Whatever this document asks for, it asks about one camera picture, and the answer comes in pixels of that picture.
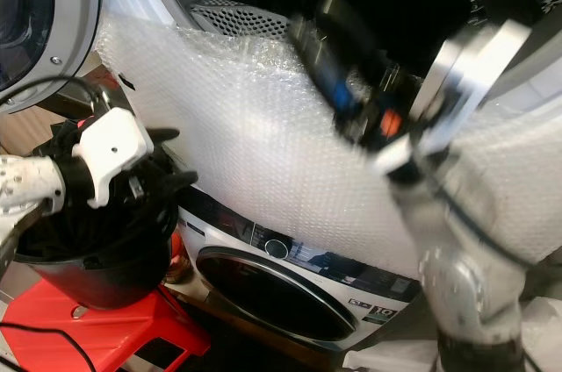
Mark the red plastic stool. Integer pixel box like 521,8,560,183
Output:
0,280,212,372

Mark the black plastic bucket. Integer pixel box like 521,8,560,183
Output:
13,175,182,310

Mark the dark round washer door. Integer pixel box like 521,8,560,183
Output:
198,247,357,343

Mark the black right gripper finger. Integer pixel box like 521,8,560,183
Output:
287,17,350,132
321,0,377,88

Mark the perforated metal lint filter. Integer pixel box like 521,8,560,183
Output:
191,0,304,39

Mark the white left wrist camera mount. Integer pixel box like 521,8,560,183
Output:
72,107,155,208

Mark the round washer control knob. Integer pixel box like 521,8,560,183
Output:
264,237,290,261

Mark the white washing machine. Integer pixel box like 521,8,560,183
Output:
176,188,436,355

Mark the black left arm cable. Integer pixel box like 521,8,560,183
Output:
0,75,113,118

